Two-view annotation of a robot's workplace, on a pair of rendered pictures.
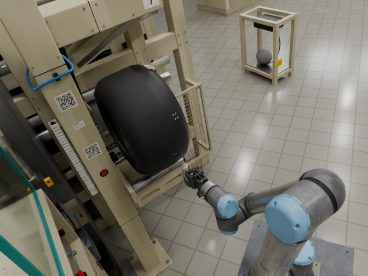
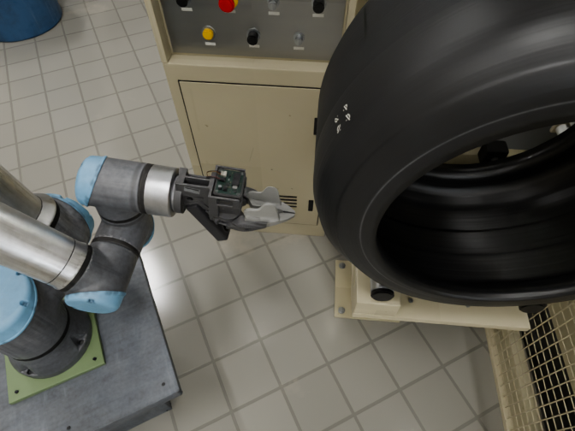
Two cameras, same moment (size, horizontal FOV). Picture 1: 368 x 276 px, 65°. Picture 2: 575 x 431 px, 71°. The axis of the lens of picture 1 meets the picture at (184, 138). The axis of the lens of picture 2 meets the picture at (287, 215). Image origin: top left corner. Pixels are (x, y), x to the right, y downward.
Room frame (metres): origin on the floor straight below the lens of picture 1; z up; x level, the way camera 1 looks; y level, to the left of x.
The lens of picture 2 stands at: (1.25, -0.33, 1.63)
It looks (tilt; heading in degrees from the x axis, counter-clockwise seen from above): 55 degrees down; 121
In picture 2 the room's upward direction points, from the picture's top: straight up
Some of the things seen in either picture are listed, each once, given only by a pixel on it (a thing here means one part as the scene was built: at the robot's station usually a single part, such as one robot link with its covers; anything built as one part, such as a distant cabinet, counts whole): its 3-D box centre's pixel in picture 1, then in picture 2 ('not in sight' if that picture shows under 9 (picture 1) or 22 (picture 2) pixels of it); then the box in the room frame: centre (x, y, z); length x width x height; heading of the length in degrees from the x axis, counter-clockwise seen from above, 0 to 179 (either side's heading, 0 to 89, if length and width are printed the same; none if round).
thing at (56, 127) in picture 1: (76, 160); not in sight; (1.10, 0.54, 1.19); 0.05 x 0.04 x 0.48; 26
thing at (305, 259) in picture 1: (293, 257); (14, 308); (0.58, -0.35, 0.80); 0.17 x 0.15 x 0.18; 113
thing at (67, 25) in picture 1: (99, 8); not in sight; (1.62, 0.27, 1.71); 0.61 x 0.25 x 0.15; 116
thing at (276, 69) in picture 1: (266, 45); not in sight; (3.43, -1.31, 0.40); 0.60 x 0.35 x 0.80; 26
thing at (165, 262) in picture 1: (149, 259); (366, 289); (1.17, 0.47, 0.01); 0.27 x 0.27 x 0.02; 26
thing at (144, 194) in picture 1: (160, 181); (373, 235); (1.17, 0.19, 0.83); 0.36 x 0.09 x 0.06; 116
